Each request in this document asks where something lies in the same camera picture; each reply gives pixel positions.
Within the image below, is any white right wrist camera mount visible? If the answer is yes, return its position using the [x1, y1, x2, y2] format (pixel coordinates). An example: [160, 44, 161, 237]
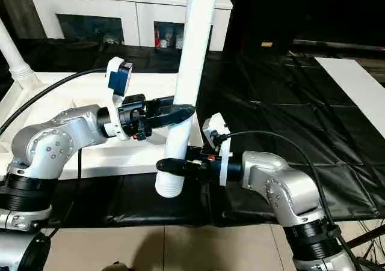
[202, 112, 233, 186]

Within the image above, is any black stand leg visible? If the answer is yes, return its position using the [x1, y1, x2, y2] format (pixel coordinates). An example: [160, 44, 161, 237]
[345, 227, 385, 249]

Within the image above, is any white flat board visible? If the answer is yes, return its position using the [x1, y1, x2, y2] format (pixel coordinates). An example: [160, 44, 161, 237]
[314, 56, 385, 136]

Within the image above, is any white plastic table leg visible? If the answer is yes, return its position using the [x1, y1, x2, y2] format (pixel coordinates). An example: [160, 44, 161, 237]
[0, 18, 40, 87]
[155, 0, 222, 198]

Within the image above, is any black cabinet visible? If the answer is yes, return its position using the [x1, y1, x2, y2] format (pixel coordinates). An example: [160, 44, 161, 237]
[222, 0, 385, 54]

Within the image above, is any black left wrist camera cable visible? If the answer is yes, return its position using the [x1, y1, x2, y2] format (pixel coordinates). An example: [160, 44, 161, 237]
[0, 68, 108, 178]

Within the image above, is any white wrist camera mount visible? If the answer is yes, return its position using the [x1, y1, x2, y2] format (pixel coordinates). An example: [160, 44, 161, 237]
[104, 56, 136, 142]
[202, 112, 233, 186]

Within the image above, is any white cabinet with glass doors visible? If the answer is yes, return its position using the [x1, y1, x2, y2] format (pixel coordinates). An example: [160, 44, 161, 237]
[28, 0, 234, 52]

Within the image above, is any grey curtain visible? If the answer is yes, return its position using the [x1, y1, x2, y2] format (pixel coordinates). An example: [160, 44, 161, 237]
[0, 0, 48, 40]

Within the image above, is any white plastic table top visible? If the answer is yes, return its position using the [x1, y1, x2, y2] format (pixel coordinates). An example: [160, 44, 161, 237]
[0, 71, 204, 180]

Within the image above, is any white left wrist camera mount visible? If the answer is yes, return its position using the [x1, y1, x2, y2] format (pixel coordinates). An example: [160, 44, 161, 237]
[104, 56, 136, 142]

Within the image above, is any black mat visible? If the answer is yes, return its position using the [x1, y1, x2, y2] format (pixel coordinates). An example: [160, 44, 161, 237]
[0, 38, 385, 228]

